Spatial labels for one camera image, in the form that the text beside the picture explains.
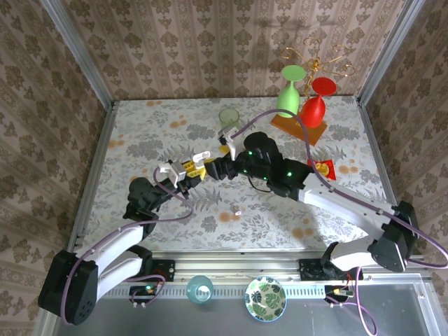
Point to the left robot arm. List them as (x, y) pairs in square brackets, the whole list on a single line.
[(105, 252)]

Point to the small white earbud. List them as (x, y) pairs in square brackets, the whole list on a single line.
[(237, 211)]

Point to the green translucent cup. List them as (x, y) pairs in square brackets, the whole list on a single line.
[(229, 119)]

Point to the red square coaster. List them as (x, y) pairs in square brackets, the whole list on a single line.
[(329, 173)]

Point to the floral table cloth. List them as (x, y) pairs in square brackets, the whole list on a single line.
[(245, 231)]

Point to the green plastic wine glass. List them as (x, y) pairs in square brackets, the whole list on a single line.
[(287, 99)]

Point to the red plastic wine glass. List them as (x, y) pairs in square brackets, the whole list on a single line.
[(313, 110)]

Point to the teal glass cup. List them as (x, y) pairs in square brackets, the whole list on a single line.
[(199, 290)]

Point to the grey metal shelf panel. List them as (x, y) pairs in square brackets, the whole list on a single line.
[(175, 318)]

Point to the leaf pattern bowl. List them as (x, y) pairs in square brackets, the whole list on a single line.
[(265, 298)]

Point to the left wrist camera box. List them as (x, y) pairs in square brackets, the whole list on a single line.
[(173, 173)]

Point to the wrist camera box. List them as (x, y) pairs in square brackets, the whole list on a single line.
[(231, 147), (173, 173)]

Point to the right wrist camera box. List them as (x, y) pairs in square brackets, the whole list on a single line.
[(231, 147)]

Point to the orange rack base plate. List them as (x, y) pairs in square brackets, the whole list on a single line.
[(285, 122)]

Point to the aluminium table side rail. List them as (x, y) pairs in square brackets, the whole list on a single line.
[(101, 140), (371, 140)]

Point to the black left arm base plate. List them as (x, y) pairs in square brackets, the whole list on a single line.
[(164, 269)]

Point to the aluminium rail under arm bases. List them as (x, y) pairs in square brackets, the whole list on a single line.
[(227, 266)]

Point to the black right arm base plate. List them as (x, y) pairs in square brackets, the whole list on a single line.
[(308, 269)]

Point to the aluminium corner post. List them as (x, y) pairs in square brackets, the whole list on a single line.
[(392, 52), (77, 52)]

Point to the aluminium shelf frame bar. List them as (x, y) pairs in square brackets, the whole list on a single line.
[(428, 308), (43, 329)]

